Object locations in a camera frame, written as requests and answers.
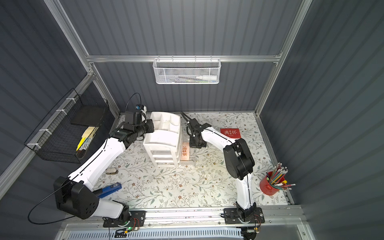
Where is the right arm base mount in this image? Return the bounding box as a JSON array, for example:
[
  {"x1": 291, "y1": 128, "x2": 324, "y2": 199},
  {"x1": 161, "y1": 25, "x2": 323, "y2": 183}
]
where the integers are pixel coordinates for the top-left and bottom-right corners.
[{"x1": 221, "y1": 207, "x2": 265, "y2": 226}]

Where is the clear plastic drawer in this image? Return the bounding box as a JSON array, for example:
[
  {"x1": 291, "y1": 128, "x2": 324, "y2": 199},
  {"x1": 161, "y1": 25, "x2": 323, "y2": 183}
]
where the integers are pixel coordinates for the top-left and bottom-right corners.
[{"x1": 180, "y1": 142, "x2": 195, "y2": 166}]

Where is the white marker in basket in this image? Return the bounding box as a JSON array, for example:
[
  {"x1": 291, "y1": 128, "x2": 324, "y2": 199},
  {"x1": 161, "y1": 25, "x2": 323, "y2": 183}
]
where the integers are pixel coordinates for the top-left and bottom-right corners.
[{"x1": 196, "y1": 75, "x2": 218, "y2": 82}]

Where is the white plastic drawer organizer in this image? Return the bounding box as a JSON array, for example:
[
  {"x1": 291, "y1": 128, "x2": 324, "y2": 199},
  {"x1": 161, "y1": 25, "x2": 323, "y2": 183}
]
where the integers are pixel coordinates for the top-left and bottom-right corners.
[{"x1": 143, "y1": 112, "x2": 182, "y2": 168}]

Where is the black wire wall basket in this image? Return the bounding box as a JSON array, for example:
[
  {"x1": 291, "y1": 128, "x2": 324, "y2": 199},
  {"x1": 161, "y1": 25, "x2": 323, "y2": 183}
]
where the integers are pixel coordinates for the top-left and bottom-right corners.
[{"x1": 25, "y1": 91, "x2": 115, "y2": 164}]

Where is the black notebook in basket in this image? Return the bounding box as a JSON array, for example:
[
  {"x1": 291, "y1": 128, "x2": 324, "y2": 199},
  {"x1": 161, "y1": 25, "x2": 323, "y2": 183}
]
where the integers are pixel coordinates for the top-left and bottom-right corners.
[{"x1": 70, "y1": 106, "x2": 106, "y2": 127}]

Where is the red pencil cup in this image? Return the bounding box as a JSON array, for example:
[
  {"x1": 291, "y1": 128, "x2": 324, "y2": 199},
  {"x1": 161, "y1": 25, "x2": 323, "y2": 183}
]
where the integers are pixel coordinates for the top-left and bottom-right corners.
[{"x1": 259, "y1": 163, "x2": 296, "y2": 196}]

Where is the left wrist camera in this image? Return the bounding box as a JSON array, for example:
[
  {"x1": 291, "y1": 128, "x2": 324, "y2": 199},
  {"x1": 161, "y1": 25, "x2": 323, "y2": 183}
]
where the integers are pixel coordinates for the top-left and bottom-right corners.
[{"x1": 136, "y1": 104, "x2": 147, "y2": 122}]

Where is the small metal tape dispenser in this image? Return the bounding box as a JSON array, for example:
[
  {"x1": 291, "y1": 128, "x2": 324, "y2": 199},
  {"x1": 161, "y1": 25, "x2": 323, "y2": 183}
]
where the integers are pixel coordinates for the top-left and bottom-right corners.
[{"x1": 106, "y1": 168, "x2": 119, "y2": 175}]

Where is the yellow sticky notes pad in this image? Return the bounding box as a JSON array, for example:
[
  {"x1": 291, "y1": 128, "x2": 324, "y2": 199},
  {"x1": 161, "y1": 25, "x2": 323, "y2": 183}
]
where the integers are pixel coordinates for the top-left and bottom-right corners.
[{"x1": 82, "y1": 127, "x2": 96, "y2": 139}]

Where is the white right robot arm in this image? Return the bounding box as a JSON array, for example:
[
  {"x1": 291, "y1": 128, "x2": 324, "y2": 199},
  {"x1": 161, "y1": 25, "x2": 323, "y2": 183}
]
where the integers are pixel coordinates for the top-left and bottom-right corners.
[{"x1": 186, "y1": 119, "x2": 255, "y2": 211}]

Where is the white vented strip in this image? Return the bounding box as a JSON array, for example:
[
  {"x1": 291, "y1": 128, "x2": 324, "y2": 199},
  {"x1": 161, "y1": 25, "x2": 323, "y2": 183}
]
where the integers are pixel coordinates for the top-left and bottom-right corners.
[{"x1": 68, "y1": 228, "x2": 244, "y2": 240}]

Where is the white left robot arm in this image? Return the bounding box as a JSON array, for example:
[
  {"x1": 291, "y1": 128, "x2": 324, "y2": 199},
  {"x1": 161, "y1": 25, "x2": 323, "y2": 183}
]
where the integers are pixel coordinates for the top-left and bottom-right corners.
[{"x1": 54, "y1": 105, "x2": 154, "y2": 223}]

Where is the red postcard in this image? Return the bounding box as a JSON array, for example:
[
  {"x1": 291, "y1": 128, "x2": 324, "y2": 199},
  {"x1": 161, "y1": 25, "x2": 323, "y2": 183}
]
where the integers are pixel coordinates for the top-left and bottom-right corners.
[{"x1": 220, "y1": 128, "x2": 242, "y2": 139}]

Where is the white wire mesh basket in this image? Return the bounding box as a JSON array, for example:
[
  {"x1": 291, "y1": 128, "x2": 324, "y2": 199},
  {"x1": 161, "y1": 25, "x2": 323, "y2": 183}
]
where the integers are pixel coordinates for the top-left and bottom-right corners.
[{"x1": 153, "y1": 58, "x2": 222, "y2": 85}]

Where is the blue stapler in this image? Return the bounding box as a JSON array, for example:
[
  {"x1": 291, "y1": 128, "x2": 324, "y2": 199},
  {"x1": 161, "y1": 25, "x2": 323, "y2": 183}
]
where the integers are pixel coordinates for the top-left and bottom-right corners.
[{"x1": 93, "y1": 183, "x2": 122, "y2": 198}]

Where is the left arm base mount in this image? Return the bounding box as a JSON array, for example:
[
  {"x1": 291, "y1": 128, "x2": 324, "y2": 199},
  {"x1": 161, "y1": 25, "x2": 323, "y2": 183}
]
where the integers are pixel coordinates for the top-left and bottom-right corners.
[{"x1": 103, "y1": 211, "x2": 147, "y2": 228}]

